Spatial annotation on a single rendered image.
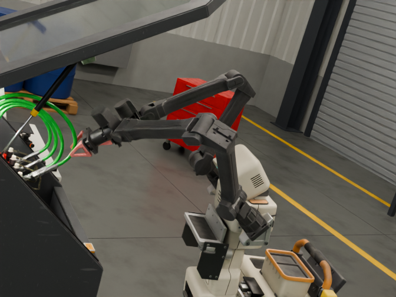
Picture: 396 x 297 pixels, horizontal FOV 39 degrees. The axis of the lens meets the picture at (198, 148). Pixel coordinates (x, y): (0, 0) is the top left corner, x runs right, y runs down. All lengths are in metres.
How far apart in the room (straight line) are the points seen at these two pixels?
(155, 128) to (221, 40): 8.27
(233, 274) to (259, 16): 8.45
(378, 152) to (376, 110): 0.62
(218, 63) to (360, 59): 2.54
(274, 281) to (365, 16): 7.12
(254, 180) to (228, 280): 0.43
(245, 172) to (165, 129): 0.42
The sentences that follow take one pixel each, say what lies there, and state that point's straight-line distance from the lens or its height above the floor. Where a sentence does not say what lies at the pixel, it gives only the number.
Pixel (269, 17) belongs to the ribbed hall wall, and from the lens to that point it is 10.60.
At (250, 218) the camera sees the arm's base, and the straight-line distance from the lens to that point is 2.02.
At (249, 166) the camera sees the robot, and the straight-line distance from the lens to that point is 2.10.
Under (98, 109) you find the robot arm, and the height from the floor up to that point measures 1.43.
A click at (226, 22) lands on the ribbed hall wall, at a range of 10.05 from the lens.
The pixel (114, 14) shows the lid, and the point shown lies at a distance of 1.97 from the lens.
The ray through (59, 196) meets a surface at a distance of 2.45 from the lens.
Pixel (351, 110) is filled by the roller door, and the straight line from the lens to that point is 9.07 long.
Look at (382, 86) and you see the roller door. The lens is 8.74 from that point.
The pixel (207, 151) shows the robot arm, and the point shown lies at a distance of 2.34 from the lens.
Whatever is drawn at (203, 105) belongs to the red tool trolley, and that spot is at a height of 0.68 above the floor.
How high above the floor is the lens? 1.95
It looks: 16 degrees down
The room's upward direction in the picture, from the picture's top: 16 degrees clockwise
